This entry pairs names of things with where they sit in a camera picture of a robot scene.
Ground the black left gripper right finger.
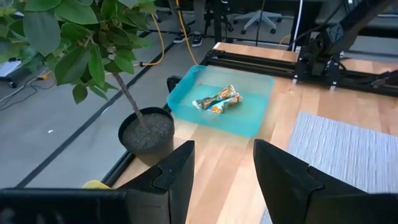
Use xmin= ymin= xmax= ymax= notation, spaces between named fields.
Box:
xmin=253 ymin=139 xmax=366 ymax=224

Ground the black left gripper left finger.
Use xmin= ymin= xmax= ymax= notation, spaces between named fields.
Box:
xmin=118 ymin=140 xmax=196 ymax=224

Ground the orange and blue granola bar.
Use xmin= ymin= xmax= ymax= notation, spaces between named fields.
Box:
xmin=192 ymin=85 xmax=238 ymax=110
xmin=207 ymin=93 xmax=243 ymax=114

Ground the leafy plant in black pot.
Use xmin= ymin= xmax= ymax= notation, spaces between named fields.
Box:
xmin=0 ymin=0 xmax=175 ymax=156

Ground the grey woven placemat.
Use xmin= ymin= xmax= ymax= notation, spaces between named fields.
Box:
xmin=259 ymin=111 xmax=398 ymax=224

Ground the yellow translucent plastic bin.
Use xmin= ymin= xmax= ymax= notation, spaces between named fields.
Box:
xmin=82 ymin=179 xmax=111 ymax=190

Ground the light green translucent plastic bin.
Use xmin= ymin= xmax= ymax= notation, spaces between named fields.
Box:
xmin=166 ymin=64 xmax=275 ymax=139

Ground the person's shoe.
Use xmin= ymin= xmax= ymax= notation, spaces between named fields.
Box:
xmin=172 ymin=30 xmax=190 ymax=44
xmin=191 ymin=30 xmax=205 ymax=48

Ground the white office chair base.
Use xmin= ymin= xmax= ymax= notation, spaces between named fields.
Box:
xmin=232 ymin=10 xmax=283 ymax=35

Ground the black aluminium table frame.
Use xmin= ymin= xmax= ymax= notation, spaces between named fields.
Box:
xmin=101 ymin=48 xmax=398 ymax=189

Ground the yellow extension cable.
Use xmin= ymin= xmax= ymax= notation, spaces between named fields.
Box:
xmin=175 ymin=0 xmax=199 ymax=65
xmin=135 ymin=14 xmax=165 ymax=68

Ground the white cable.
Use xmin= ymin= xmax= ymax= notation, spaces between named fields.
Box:
xmin=290 ymin=0 xmax=304 ymax=52

